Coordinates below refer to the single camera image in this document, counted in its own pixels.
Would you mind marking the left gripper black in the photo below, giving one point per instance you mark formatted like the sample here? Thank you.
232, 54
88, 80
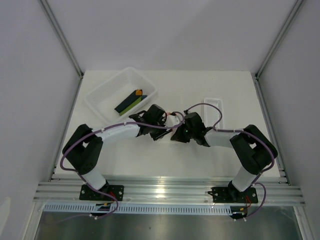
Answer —
163, 132

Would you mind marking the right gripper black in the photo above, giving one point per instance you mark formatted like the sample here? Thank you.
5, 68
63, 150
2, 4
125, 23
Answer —
178, 136

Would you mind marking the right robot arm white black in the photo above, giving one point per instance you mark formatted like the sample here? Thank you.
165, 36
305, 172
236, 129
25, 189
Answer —
254, 151

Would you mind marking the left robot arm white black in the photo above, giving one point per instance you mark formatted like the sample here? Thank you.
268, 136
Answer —
85, 145

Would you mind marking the dark navy rolled napkin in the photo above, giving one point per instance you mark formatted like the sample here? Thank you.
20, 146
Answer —
128, 100

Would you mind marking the green rolled napkin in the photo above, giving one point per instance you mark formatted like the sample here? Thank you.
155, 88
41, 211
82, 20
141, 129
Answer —
133, 104

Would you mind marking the small white utensil tray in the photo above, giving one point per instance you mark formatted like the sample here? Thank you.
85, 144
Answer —
211, 115

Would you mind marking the large white plastic basket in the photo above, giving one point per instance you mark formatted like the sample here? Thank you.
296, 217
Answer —
107, 91

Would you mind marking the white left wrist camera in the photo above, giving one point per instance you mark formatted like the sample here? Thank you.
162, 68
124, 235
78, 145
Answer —
172, 120

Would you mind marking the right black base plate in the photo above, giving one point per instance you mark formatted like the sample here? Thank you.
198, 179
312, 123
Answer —
226, 195

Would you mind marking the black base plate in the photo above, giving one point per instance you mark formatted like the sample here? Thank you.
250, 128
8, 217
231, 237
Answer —
226, 195
116, 191

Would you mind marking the right side aluminium rail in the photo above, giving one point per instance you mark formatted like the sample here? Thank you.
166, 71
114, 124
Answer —
270, 127

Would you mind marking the right aluminium frame post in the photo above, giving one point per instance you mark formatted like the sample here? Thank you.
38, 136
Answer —
283, 31

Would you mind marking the aluminium frame post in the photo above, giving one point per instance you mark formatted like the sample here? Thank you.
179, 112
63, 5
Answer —
283, 31
53, 21

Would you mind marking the aluminium mounting rail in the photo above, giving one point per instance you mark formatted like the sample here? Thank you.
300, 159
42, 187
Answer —
167, 190

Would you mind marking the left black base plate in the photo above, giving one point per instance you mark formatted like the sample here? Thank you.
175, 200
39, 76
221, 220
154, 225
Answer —
116, 191

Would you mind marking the white slotted cable duct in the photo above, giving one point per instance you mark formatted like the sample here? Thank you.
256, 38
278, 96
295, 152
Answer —
130, 208

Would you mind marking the left aluminium frame post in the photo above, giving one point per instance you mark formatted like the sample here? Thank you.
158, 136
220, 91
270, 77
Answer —
53, 21

